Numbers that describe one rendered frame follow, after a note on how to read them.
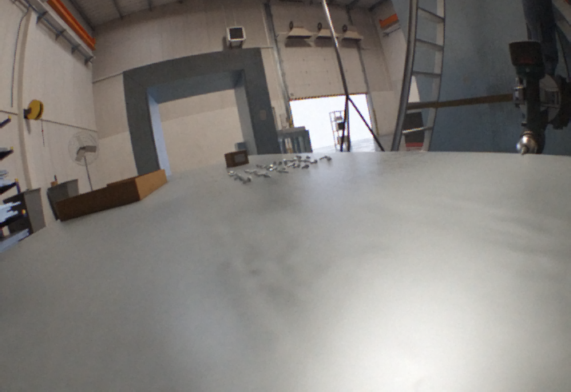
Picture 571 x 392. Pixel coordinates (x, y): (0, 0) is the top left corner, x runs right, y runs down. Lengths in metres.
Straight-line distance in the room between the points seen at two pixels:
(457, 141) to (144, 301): 2.51
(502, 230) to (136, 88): 2.08
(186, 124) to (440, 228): 9.72
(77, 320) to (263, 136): 1.88
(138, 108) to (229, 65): 0.82
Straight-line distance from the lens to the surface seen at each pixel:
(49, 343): 0.17
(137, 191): 0.67
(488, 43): 2.36
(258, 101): 1.99
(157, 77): 2.04
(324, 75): 11.70
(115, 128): 10.49
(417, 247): 0.15
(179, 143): 9.75
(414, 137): 6.19
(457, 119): 2.49
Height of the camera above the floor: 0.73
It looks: 9 degrees down
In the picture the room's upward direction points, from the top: 11 degrees counter-clockwise
